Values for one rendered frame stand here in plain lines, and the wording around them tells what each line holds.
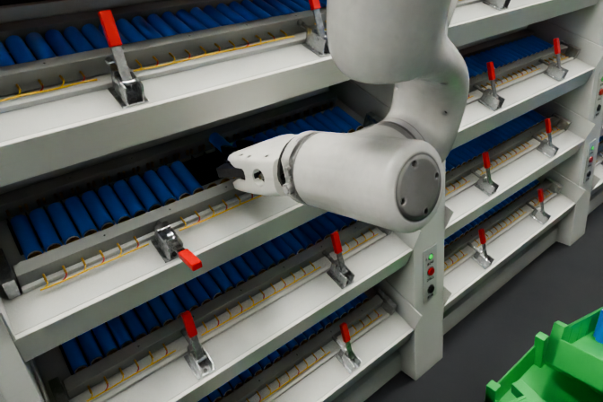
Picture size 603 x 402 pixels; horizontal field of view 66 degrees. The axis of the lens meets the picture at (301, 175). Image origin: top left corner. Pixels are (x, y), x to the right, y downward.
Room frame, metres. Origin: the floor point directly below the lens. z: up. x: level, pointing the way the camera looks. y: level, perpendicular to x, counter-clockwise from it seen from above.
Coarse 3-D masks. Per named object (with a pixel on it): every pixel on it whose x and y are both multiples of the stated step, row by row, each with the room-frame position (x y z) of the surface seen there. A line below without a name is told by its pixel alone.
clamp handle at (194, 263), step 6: (168, 234) 0.48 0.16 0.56; (168, 240) 0.48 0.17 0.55; (174, 240) 0.48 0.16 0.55; (174, 246) 0.47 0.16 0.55; (180, 246) 0.47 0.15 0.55; (180, 252) 0.45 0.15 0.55; (186, 252) 0.45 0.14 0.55; (180, 258) 0.45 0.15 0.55; (186, 258) 0.44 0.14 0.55; (192, 258) 0.44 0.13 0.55; (198, 258) 0.44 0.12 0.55; (186, 264) 0.44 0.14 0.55; (192, 264) 0.43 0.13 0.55; (198, 264) 0.43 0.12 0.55; (192, 270) 0.43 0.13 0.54
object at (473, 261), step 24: (528, 192) 1.14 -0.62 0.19; (552, 192) 1.16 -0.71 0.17; (576, 192) 1.13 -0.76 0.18; (480, 216) 1.02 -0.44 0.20; (504, 216) 1.02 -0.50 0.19; (528, 216) 1.06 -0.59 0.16; (552, 216) 1.07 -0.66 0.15; (456, 240) 0.94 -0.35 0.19; (480, 240) 0.90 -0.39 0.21; (504, 240) 0.97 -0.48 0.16; (528, 240) 0.98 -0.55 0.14; (456, 264) 0.88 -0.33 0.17; (480, 264) 0.89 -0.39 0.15; (456, 288) 0.82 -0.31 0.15
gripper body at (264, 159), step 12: (264, 144) 0.54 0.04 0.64; (276, 144) 0.52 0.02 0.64; (240, 156) 0.52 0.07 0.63; (252, 156) 0.51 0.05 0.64; (264, 156) 0.49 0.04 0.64; (276, 156) 0.48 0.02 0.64; (240, 168) 0.51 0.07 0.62; (252, 168) 0.49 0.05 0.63; (264, 168) 0.48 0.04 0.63; (276, 168) 0.47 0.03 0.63; (240, 180) 0.52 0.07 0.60; (252, 180) 0.50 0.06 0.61; (264, 180) 0.50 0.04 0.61; (276, 180) 0.47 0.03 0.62; (252, 192) 0.50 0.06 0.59; (264, 192) 0.48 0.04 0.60; (276, 192) 0.47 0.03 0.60
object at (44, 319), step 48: (144, 144) 0.64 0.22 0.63; (0, 192) 0.53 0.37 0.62; (0, 240) 0.49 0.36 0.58; (192, 240) 0.51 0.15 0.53; (240, 240) 0.53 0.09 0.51; (0, 288) 0.43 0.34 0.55; (48, 288) 0.43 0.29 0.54; (96, 288) 0.43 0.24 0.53; (144, 288) 0.45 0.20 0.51; (48, 336) 0.39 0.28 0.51
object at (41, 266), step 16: (208, 192) 0.56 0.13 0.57; (224, 192) 0.57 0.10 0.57; (240, 192) 0.58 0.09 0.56; (160, 208) 0.53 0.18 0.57; (176, 208) 0.53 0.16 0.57; (192, 208) 0.54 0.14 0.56; (208, 208) 0.56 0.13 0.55; (128, 224) 0.50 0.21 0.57; (144, 224) 0.50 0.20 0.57; (192, 224) 0.52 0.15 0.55; (80, 240) 0.47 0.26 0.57; (96, 240) 0.47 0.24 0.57; (112, 240) 0.48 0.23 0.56; (128, 240) 0.49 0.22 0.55; (48, 256) 0.45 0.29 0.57; (64, 256) 0.45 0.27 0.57; (80, 256) 0.46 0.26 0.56; (16, 272) 0.42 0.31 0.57; (32, 272) 0.43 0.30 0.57; (48, 272) 0.44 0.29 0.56; (80, 272) 0.44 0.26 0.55
